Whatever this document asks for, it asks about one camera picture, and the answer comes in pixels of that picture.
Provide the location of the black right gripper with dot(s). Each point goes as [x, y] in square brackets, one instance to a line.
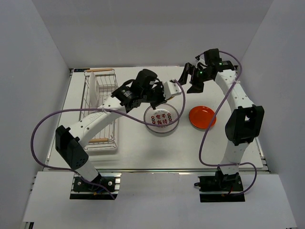
[196, 88]

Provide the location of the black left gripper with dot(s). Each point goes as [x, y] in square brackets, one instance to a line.
[160, 87]

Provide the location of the white plate red characters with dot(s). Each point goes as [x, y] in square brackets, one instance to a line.
[163, 116]

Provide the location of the orange plastic plate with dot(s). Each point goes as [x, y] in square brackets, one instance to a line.
[201, 116]

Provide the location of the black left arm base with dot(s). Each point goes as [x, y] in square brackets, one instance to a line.
[106, 189]

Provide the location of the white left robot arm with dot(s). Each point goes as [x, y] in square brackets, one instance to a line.
[70, 141]

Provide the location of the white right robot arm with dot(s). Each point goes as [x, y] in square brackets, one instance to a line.
[245, 122]

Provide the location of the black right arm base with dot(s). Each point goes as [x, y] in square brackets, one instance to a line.
[212, 191]

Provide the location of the plain white plate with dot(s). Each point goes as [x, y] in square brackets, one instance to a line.
[93, 90]

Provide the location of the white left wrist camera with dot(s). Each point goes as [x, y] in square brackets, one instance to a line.
[171, 89]

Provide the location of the aluminium table edge rail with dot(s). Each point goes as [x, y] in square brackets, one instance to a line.
[253, 154]

